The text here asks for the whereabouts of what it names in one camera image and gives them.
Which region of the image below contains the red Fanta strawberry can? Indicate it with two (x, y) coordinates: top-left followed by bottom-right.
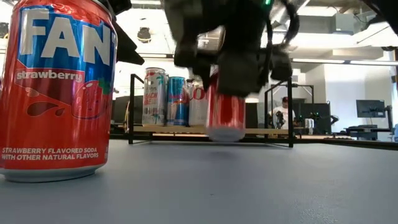
(0, 0), (118, 184)
(205, 67), (247, 143)

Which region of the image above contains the person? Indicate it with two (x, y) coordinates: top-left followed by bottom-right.
(269, 96), (296, 130)

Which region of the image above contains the dark cabinet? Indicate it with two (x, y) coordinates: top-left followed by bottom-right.
(111, 95), (144, 125)

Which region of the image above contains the black metal table frame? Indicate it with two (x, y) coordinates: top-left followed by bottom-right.
(110, 133), (398, 151)

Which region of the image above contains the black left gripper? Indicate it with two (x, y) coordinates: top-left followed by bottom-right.
(99, 0), (146, 66)

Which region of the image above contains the white Celsius Peach Vibe can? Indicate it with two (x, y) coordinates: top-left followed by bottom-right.
(142, 67), (169, 127)

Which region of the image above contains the blue silver Red Bull can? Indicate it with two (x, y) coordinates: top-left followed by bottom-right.
(166, 76), (190, 127)

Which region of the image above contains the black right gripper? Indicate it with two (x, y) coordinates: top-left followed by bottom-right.
(163, 0), (300, 98)

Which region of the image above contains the wooden shelf with black frame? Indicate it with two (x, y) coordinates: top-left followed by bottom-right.
(129, 73), (307, 149)

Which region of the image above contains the thin black metal frame stand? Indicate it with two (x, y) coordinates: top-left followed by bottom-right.
(292, 83), (315, 104)

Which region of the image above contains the black monitor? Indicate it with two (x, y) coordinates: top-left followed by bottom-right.
(356, 99), (386, 118)
(245, 102), (259, 128)

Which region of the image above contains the silver Diet Coke can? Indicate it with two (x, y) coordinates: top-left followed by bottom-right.
(188, 79), (208, 127)

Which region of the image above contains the dark desk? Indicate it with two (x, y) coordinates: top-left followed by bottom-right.
(332, 124), (394, 141)

